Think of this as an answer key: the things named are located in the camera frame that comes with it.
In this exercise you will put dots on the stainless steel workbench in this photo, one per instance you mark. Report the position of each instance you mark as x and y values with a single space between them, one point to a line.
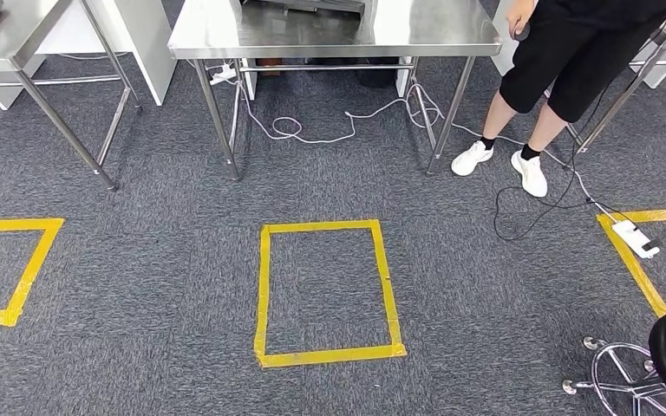
425 34

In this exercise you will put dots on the yellow floor tape square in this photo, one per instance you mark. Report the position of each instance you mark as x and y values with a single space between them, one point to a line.
632 264
264 287
28 275

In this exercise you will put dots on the white panel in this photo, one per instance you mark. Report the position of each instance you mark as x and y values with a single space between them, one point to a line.
502 57

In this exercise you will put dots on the white cabinet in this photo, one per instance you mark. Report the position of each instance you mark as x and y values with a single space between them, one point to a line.
149 57

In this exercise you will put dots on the person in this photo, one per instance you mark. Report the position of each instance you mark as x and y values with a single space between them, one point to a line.
568 57

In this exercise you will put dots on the white power strip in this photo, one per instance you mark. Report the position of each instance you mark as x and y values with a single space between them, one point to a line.
632 235

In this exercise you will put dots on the stainless steel table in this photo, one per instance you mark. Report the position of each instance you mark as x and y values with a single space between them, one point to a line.
23 34
626 94

